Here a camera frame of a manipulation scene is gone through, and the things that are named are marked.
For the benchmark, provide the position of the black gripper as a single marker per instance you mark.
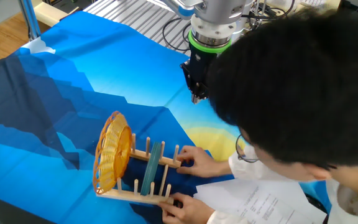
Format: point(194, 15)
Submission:
point(199, 67)

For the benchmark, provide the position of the white keyboard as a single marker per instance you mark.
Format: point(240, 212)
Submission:
point(312, 2)

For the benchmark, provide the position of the black haired person's head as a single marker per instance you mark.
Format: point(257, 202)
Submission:
point(291, 77)

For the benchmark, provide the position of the wooden dish rack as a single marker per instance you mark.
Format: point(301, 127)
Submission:
point(129, 196)

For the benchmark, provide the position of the white shirt torso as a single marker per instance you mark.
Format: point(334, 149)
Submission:
point(332, 205)

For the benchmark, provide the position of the person's right hand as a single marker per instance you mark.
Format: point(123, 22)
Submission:
point(205, 165)

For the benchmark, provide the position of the cream coloured bench edge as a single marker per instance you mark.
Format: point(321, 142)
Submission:
point(48, 14)

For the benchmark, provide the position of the dark green round plate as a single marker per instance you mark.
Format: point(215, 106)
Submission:
point(151, 169)

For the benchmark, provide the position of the thin frame eyeglasses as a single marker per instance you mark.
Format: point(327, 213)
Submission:
point(237, 152)

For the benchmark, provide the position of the white sleeved right forearm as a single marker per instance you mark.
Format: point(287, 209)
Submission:
point(244, 169)

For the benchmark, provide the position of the white sleeved left forearm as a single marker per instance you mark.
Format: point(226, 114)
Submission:
point(225, 219)

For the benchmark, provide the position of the blue mountain print tablecloth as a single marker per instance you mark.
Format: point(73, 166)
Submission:
point(104, 62)

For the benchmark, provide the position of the person's left hand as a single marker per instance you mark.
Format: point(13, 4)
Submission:
point(188, 211)

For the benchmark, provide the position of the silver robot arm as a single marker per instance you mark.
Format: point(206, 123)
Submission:
point(216, 11)

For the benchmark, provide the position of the stack of printed white papers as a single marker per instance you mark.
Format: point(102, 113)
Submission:
point(259, 205)

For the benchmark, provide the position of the orange woven plastic dish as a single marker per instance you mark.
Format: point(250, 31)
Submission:
point(113, 155)

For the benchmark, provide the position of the blue metal frame pole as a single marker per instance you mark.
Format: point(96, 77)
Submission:
point(30, 18)

